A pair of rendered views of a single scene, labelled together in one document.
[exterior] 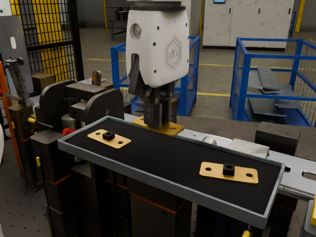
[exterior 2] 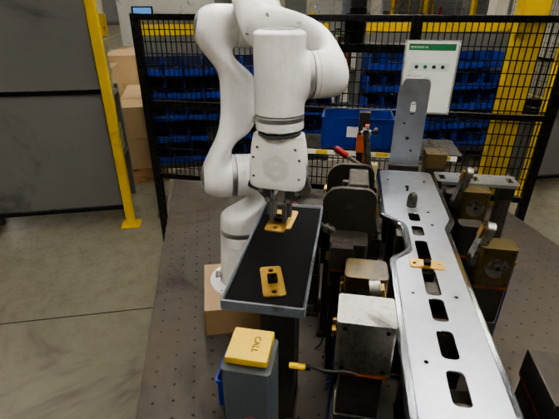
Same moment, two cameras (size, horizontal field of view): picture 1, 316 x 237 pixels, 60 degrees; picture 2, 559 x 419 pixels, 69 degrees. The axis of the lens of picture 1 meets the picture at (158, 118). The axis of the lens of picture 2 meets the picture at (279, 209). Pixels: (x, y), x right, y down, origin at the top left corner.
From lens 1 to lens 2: 0.68 m
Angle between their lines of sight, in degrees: 61
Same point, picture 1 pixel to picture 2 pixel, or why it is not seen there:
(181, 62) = (286, 178)
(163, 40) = (262, 156)
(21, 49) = (420, 116)
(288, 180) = (433, 404)
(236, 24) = not seen: outside the picture
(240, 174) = (273, 287)
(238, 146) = (377, 303)
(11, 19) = (419, 83)
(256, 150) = (378, 317)
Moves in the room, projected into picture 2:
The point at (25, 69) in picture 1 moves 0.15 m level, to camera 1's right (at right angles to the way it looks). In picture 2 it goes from (416, 140) to (443, 150)
